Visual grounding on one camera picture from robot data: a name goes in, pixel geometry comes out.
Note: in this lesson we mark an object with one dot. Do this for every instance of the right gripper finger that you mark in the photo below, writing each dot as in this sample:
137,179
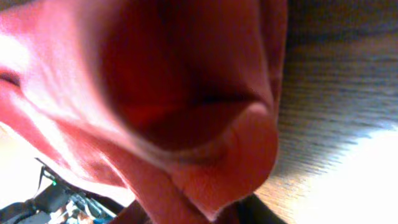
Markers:
258,211

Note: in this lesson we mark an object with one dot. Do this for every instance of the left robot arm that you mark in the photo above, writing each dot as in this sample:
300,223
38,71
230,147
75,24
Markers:
61,202

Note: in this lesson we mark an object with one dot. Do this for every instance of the orange printed t-shirt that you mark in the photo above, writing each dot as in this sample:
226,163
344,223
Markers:
174,101

